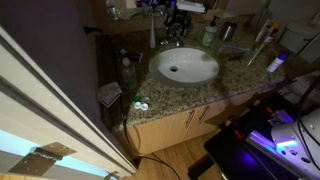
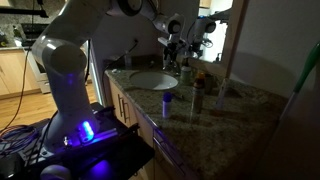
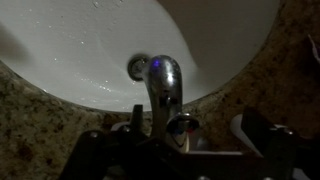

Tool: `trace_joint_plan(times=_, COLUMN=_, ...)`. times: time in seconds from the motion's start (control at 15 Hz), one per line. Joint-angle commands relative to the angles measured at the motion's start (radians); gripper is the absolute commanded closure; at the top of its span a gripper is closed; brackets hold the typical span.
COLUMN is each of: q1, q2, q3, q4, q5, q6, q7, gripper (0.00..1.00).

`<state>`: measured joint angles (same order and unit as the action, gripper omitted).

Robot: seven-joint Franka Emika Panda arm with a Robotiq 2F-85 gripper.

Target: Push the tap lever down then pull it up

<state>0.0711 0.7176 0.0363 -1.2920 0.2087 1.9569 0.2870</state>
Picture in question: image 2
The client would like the white door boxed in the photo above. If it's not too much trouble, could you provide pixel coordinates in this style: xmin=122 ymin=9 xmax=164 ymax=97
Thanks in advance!
xmin=87 ymin=39 xmax=105 ymax=107

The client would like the green soap pump bottle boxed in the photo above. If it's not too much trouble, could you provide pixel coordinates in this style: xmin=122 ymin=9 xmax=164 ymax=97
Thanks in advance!
xmin=179 ymin=57 xmax=194 ymax=86

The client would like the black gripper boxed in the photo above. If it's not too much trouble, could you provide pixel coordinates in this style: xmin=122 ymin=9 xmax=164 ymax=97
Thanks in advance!
xmin=165 ymin=39 xmax=188 ymax=66

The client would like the wood framed mirror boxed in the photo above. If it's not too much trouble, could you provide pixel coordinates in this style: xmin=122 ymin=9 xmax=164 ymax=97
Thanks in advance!
xmin=185 ymin=0 xmax=250 ymax=79

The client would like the clear plastic water bottle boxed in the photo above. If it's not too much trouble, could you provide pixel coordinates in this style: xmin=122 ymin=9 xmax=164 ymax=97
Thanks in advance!
xmin=123 ymin=50 xmax=133 ymax=70

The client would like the metal cabinet handle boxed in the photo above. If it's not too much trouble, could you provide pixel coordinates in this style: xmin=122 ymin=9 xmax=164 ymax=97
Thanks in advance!
xmin=116 ymin=93 xmax=124 ymax=118
xmin=122 ymin=99 xmax=131 ymax=124

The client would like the black robot cart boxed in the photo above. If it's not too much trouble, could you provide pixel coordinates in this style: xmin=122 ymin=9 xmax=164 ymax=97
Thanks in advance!
xmin=0 ymin=101 xmax=155 ymax=180

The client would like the white kitchen stove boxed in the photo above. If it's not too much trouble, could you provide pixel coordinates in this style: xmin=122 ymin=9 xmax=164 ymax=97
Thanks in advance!
xmin=25 ymin=46 xmax=52 ymax=95

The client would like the black power cable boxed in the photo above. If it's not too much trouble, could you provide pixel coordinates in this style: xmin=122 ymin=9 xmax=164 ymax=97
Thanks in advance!
xmin=108 ymin=41 xmax=138 ymax=66

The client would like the wooden vanity cabinet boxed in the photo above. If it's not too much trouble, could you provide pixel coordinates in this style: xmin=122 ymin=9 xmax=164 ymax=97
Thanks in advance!
xmin=105 ymin=73 xmax=191 ymax=180

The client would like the white oval sink basin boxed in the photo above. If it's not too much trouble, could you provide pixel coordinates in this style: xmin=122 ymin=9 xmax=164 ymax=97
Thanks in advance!
xmin=129 ymin=70 xmax=180 ymax=92

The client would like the chrome faucet body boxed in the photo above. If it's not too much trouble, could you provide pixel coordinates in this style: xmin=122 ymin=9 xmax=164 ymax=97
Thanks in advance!
xmin=166 ymin=63 xmax=182 ymax=77

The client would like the wooden kitchen cabinet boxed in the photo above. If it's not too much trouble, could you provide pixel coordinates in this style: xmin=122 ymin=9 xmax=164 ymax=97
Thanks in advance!
xmin=0 ymin=46 xmax=42 ymax=100

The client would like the spray can with orange cap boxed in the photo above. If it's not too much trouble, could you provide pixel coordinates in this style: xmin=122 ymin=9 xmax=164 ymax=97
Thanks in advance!
xmin=190 ymin=71 xmax=207 ymax=115

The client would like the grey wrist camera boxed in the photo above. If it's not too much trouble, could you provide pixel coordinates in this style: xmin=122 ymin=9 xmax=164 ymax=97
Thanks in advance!
xmin=157 ymin=36 xmax=175 ymax=47

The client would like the white tube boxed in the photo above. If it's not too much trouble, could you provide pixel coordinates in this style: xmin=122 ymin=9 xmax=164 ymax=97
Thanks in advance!
xmin=215 ymin=77 xmax=230 ymax=110

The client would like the green handled mop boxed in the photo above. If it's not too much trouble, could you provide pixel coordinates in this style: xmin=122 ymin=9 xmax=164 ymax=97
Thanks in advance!
xmin=278 ymin=39 xmax=320 ymax=125

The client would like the white bottle with blue cap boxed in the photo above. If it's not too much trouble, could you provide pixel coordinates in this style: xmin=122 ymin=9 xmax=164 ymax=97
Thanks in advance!
xmin=161 ymin=91 xmax=174 ymax=120

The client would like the thin dark floor cable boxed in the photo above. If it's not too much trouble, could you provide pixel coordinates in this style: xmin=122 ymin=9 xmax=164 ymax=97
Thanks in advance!
xmin=0 ymin=49 xmax=32 ymax=134

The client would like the blue cable bundle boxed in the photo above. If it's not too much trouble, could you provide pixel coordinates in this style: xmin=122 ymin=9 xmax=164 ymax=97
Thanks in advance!
xmin=0 ymin=124 xmax=40 ymax=157

